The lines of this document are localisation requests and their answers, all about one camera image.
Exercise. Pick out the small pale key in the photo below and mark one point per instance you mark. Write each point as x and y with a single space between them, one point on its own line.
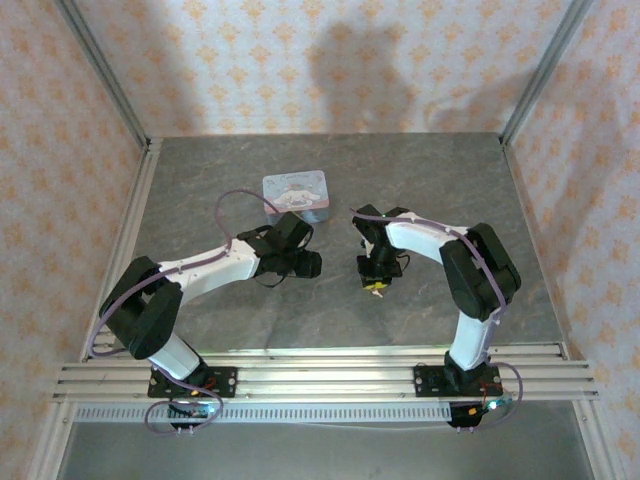
378 294

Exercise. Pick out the cartoon print tin box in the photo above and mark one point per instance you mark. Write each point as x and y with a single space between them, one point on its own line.
295 192

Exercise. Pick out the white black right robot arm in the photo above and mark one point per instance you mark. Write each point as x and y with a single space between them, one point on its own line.
470 340

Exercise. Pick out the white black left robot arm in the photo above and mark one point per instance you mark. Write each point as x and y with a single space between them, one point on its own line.
210 270

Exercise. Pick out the controller board with LED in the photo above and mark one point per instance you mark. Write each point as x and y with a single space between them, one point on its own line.
195 411
470 412

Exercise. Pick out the aluminium base rail beam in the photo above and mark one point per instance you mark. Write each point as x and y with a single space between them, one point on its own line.
325 380

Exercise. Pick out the aluminium table side rail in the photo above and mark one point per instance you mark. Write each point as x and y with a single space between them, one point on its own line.
131 225

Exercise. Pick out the aluminium frame post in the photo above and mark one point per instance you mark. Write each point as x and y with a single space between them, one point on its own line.
103 70
544 70

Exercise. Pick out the aluminium frame leg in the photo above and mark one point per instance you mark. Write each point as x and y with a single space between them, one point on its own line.
52 435
593 440

